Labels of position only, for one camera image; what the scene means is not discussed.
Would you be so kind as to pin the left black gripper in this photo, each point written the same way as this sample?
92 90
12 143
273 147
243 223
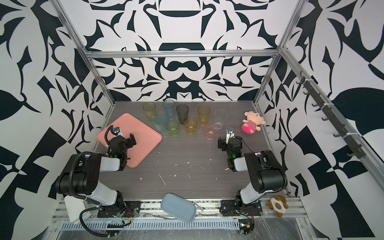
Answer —
129 141

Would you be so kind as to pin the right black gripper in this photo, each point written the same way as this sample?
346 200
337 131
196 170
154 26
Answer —
223 144

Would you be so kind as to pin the tall yellow-green glass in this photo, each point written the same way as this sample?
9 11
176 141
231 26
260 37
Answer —
150 111

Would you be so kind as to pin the tall dark grey glass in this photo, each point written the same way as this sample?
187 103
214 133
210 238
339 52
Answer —
183 113

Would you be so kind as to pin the tall blue glass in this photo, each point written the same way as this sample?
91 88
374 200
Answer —
169 108

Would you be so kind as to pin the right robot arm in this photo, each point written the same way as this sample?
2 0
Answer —
266 173

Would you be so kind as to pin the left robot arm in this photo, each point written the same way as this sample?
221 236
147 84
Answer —
80 177

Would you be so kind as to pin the short pink glass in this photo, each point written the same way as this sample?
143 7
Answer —
211 131

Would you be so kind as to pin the tall clear glass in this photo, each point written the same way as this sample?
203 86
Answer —
220 117

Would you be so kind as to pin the teal dotted glass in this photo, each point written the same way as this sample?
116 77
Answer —
160 123

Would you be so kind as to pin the short yellow glass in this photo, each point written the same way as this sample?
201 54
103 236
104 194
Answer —
191 126

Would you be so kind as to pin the tall amber glass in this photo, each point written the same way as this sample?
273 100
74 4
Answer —
204 114

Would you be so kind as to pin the pink plush pig toy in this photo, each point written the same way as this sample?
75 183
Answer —
252 123

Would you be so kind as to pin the short green glass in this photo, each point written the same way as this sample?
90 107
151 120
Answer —
173 128

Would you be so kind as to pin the brown white plush toy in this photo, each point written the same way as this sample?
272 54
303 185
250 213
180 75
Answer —
279 205

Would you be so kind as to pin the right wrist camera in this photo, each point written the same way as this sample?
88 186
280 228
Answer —
230 134

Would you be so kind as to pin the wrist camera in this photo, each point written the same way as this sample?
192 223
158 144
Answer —
116 131
230 134

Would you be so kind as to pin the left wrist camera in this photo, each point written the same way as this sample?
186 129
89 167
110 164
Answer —
116 131

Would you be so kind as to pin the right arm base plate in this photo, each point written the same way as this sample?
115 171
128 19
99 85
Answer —
232 208

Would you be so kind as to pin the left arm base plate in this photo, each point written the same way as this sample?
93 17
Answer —
126 210

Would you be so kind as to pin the white slotted cable duct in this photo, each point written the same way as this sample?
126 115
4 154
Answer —
199 224

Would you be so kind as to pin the black wall hook rail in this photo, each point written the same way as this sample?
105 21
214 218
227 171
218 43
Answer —
330 112

